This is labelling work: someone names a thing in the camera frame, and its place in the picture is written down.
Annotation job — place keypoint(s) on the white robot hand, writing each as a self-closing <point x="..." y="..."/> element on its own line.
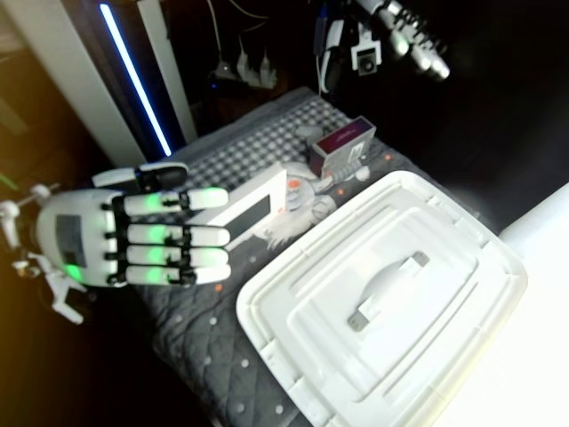
<point x="415" y="42"/>
<point x="66" y="231"/>

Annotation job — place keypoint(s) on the maroon and white small box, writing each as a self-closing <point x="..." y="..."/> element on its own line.
<point x="344" y="144"/>

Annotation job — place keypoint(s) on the white power strip with plugs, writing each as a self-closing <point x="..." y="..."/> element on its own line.
<point x="251" y="71"/>

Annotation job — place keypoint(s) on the white rectangular box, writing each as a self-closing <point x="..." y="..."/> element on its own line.
<point x="242" y="213"/>

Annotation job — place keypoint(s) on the large white plastic lid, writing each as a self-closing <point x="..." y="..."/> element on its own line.
<point x="400" y="320"/>

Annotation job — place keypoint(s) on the blue-white LED light strip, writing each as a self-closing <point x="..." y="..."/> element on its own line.
<point x="135" y="80"/>

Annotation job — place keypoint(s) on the grey quilt with bear print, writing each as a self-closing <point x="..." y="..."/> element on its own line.
<point x="209" y="347"/>

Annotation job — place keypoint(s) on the large white rounded shell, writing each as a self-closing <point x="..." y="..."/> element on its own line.
<point x="542" y="311"/>

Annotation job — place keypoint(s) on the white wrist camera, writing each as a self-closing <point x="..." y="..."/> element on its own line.
<point x="367" y="57"/>

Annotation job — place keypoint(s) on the wide white post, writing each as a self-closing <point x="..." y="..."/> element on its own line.
<point x="66" y="75"/>

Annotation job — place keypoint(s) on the narrow white post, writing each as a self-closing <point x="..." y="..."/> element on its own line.
<point x="171" y="66"/>

